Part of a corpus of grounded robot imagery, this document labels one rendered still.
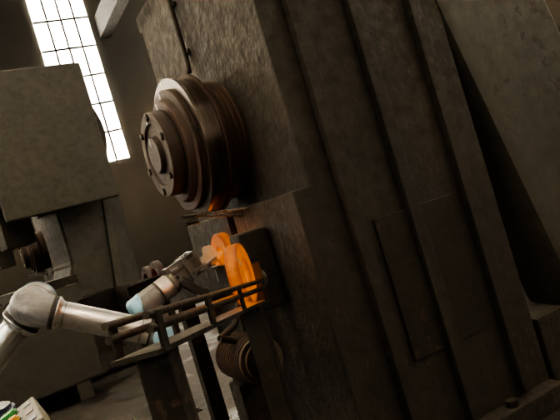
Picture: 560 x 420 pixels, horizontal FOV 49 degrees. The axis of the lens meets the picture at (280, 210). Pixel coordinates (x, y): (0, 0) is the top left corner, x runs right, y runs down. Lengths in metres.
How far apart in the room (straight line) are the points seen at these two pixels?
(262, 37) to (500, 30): 0.86
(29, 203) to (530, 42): 3.36
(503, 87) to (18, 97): 3.43
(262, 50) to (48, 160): 3.07
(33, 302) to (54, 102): 3.05
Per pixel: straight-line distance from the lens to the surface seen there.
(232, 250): 1.53
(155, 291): 1.98
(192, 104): 1.90
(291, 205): 1.69
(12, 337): 2.01
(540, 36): 2.39
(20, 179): 4.58
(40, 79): 4.81
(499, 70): 2.20
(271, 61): 1.74
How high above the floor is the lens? 0.84
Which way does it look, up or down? level
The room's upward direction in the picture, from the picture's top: 17 degrees counter-clockwise
